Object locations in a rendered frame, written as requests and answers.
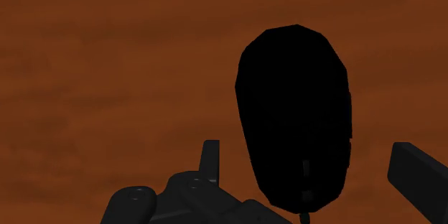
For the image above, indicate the black computer mouse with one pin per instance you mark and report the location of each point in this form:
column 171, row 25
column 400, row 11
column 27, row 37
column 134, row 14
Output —
column 294, row 118

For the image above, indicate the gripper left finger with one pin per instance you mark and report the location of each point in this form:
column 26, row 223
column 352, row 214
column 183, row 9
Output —
column 196, row 195

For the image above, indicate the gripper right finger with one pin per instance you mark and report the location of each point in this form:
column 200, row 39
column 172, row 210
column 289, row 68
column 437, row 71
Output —
column 418, row 177

